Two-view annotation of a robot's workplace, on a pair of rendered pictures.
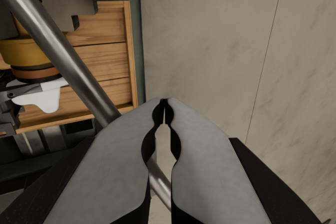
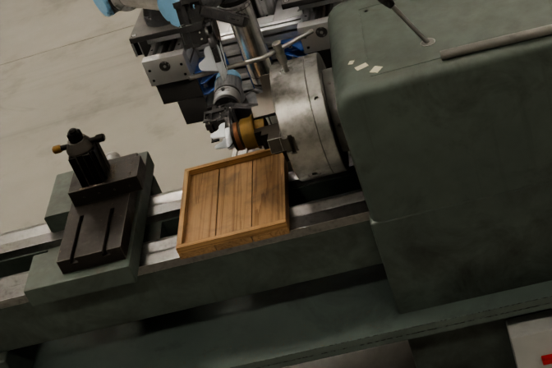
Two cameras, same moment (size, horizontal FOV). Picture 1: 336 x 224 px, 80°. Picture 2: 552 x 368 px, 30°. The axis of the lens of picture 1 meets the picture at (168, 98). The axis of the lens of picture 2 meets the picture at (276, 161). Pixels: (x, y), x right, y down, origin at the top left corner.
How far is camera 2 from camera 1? 2.47 m
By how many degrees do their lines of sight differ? 75
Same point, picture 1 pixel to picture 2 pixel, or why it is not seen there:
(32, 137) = (171, 197)
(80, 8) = (264, 132)
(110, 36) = (257, 223)
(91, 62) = (236, 214)
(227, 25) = not seen: outside the picture
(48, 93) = (222, 133)
